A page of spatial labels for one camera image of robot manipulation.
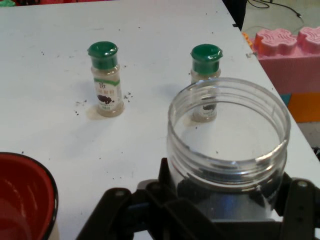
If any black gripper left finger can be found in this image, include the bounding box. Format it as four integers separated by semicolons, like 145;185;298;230
76;157;213;240

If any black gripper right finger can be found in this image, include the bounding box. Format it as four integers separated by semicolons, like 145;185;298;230
274;172;320;240

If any clear jar with black grains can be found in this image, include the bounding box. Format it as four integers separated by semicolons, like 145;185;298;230
166;77;292;222

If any orange foam floor tile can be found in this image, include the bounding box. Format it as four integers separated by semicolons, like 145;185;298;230
287;91;320;123

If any teal foam floor tile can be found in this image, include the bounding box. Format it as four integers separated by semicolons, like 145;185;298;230
281;93;293;106

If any red bowl with black rim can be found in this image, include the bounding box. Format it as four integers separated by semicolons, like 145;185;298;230
0;151;60;240

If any spice bottle with green cap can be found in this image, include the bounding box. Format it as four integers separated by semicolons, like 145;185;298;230
86;41;125;118
190;43;223;123

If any large red foam block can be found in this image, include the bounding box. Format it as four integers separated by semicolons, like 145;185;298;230
253;26;320;95

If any black floor cable with plug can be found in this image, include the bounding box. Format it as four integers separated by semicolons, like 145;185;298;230
247;0;303;19

